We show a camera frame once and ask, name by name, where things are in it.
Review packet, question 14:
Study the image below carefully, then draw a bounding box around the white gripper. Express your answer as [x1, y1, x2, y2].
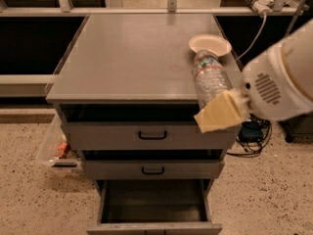
[195, 45, 313, 133]

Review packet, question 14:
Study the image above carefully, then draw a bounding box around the clear plastic water bottle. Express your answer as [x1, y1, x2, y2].
[192, 50, 232, 109]

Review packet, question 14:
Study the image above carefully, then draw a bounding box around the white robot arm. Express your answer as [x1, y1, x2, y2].
[192, 22, 313, 133]

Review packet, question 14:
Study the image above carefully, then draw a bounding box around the grey middle drawer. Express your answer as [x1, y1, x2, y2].
[83, 160, 224, 180]

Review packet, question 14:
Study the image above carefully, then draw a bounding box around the grey drawer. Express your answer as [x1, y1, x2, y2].
[87, 179, 222, 235]
[62, 122, 239, 150]
[83, 160, 224, 180]

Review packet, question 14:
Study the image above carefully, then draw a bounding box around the grey drawer cabinet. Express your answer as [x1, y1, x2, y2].
[45, 13, 255, 235]

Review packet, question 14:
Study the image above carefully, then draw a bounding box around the grey top drawer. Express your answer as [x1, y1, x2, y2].
[62, 122, 239, 150]

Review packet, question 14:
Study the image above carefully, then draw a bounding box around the grey bottom drawer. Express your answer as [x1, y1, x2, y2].
[87, 179, 222, 235]

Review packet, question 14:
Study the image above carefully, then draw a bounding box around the white paper bowl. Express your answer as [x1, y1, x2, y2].
[189, 34, 232, 57]

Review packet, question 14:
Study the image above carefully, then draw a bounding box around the dark cabinet at right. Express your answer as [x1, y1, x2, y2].
[280, 114, 313, 143]

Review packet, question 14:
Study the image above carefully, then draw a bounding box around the white power strip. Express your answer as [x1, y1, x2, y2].
[245, 0, 273, 17]

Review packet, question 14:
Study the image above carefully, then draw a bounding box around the clear plastic storage bin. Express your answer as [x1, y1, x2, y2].
[35, 116, 82, 175]

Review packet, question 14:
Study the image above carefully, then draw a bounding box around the blue box with cables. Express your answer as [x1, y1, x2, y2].
[228, 119, 272, 158]

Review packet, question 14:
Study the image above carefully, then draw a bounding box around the white power cable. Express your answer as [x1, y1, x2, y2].
[235, 12, 269, 62]

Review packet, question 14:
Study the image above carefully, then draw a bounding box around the metal rail frame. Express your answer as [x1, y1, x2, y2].
[0, 0, 308, 98]

